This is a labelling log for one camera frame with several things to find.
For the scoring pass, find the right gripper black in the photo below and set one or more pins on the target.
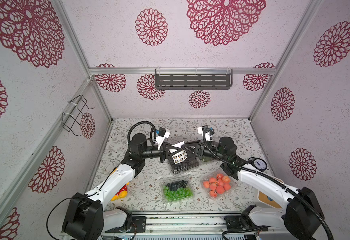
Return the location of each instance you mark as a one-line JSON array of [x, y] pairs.
[[200, 149]]

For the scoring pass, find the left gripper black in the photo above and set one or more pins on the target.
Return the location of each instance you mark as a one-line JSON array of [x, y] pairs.
[[164, 151]]

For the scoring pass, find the white sticker label sheet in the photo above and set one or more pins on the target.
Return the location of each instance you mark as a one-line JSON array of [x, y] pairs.
[[182, 157]]

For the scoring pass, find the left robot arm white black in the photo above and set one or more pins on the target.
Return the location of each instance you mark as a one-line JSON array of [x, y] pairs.
[[86, 218]]

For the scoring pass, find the blackberry clamshell box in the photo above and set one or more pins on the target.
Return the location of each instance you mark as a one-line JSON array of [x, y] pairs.
[[188, 164]]

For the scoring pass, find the purple grape clamshell box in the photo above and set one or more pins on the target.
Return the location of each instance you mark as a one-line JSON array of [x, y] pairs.
[[208, 157]]

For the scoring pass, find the green grape blueberry clamshell box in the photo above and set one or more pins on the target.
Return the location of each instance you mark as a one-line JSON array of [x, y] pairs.
[[176, 190]]

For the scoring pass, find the yellow red plush toy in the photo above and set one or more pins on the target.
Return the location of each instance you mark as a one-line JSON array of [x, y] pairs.
[[122, 193]]

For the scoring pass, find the black alarm clock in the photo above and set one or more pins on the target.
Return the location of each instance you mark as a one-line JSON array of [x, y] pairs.
[[258, 164]]

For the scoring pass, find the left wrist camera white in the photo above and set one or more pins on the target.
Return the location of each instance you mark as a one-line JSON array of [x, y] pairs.
[[162, 134]]

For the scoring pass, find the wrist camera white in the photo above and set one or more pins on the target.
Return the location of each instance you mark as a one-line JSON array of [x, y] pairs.
[[206, 133], [162, 134]]

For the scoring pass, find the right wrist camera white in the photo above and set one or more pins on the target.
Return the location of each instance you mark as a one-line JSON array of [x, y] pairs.
[[206, 133]]

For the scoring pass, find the grey wall shelf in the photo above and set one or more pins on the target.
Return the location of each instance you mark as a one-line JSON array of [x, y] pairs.
[[192, 81]]

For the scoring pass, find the black wire wall rack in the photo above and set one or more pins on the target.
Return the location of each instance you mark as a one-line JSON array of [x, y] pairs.
[[71, 118]]

